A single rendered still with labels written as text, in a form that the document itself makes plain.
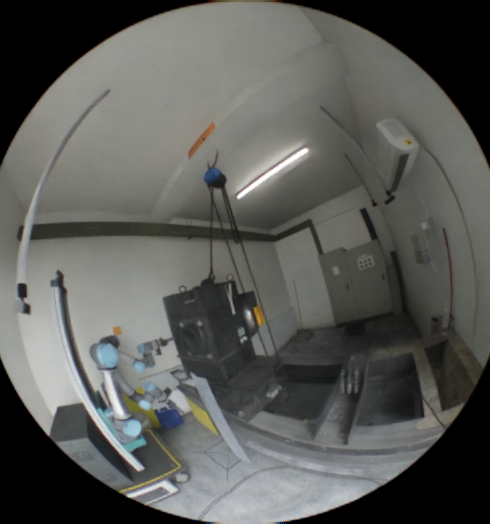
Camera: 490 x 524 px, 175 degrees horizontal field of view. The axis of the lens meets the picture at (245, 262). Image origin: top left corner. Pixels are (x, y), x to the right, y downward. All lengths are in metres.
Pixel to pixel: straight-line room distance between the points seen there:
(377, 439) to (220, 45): 2.24
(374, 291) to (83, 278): 4.65
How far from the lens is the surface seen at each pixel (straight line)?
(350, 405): 1.13
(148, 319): 2.16
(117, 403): 1.01
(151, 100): 1.46
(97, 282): 2.12
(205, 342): 1.09
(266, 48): 1.47
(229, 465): 1.79
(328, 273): 3.66
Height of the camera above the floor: 1.52
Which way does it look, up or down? 9 degrees up
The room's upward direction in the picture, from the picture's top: 15 degrees counter-clockwise
